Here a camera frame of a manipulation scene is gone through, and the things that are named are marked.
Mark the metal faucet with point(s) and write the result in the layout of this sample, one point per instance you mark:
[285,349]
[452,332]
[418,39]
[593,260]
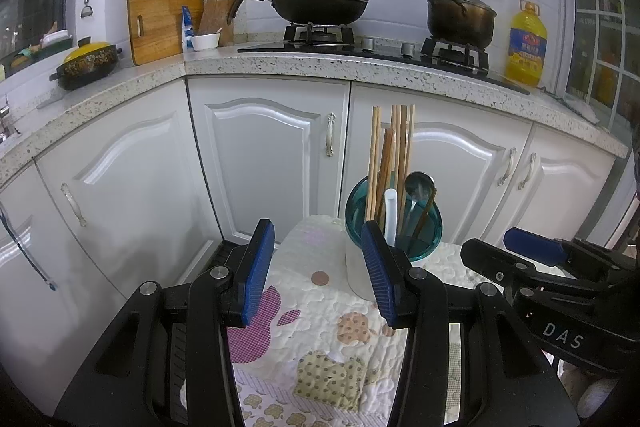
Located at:
[7,122]

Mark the patchwork quilt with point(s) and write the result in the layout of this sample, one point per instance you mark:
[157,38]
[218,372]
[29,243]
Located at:
[320,302]

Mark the black wok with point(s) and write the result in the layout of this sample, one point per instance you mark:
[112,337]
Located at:
[320,13]

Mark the white plastic spoon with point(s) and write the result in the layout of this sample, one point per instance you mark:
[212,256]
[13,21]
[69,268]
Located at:
[391,217]

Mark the blue white packet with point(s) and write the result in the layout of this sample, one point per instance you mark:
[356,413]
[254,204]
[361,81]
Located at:
[187,32]

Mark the white kitchen cabinets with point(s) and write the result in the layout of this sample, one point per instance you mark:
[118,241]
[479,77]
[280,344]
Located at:
[300,67]

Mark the green dish tray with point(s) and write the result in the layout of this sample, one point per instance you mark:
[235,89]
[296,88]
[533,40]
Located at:
[50,47]

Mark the white cabinet door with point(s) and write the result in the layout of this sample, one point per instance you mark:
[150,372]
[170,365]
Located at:
[565,187]
[465,177]
[140,187]
[30,307]
[260,167]

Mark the glass paned sliding door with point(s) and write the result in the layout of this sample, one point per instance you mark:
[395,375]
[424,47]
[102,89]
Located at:
[600,7]

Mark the floral utensil holder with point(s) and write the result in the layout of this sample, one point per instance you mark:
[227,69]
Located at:
[356,267]

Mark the yellow cooking oil bottle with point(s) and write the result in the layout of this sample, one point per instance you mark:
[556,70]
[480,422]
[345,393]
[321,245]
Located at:
[525,52]

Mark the wooden cutting board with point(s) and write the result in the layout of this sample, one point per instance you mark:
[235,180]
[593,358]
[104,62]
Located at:
[155,27]

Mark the white cloth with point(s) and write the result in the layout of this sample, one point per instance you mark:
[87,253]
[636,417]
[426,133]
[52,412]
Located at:
[582,107]

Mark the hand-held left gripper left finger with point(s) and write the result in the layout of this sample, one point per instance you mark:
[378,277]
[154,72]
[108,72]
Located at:
[257,267]

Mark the silver stove knob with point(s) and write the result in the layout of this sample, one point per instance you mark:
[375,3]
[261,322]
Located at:
[407,49]
[367,43]

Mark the person's right hand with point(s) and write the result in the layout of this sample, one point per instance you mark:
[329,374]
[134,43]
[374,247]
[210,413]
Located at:
[572,379]

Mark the wooden chopstick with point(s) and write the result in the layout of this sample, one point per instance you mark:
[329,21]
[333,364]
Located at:
[371,167]
[376,167]
[394,132]
[402,132]
[410,132]

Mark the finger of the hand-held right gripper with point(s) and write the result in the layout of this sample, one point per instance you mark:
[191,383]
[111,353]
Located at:
[490,259]
[535,247]

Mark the metal spoon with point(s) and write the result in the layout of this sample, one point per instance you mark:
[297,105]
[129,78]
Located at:
[419,184]

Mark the wooden knife block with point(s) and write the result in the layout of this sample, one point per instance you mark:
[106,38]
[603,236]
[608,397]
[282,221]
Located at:
[215,14]

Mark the dark cooking pot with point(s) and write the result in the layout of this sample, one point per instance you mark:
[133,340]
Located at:
[457,27]

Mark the black gas stove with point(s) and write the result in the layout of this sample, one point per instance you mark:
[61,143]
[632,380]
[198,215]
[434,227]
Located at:
[380,52]

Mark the small white bowl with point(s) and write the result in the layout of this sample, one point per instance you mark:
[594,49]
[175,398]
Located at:
[206,42]

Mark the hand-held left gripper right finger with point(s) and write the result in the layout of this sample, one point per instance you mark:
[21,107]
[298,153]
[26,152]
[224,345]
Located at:
[377,267]

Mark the yellow lidded casserole pot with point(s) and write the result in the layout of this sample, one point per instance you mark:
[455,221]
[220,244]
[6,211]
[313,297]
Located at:
[85,62]

